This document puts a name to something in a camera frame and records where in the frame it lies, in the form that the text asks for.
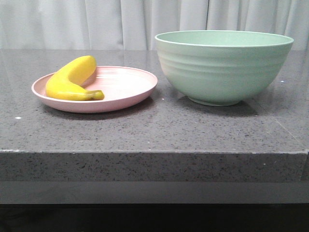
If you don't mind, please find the yellow banana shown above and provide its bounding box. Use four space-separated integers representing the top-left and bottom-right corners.
45 56 105 101

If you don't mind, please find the pink plate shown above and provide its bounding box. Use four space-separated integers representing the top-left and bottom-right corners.
31 66 158 113

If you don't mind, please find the green bowl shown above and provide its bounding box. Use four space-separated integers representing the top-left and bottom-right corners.
155 30 294 106

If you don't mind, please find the white curtain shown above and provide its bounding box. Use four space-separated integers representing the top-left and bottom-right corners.
0 0 309 50

